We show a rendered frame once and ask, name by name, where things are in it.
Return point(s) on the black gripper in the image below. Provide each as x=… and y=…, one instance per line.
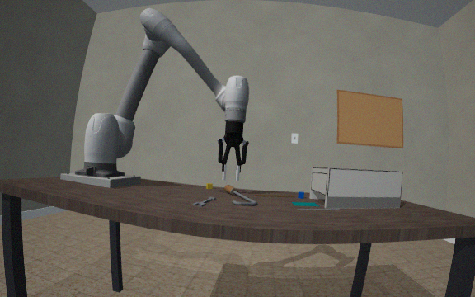
x=233, y=138

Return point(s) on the grey metal hook with wooden handle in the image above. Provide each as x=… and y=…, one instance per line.
x=233, y=191

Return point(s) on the grey combination wrench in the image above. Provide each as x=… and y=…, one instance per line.
x=204, y=202

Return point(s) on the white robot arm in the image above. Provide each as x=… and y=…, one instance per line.
x=103, y=139

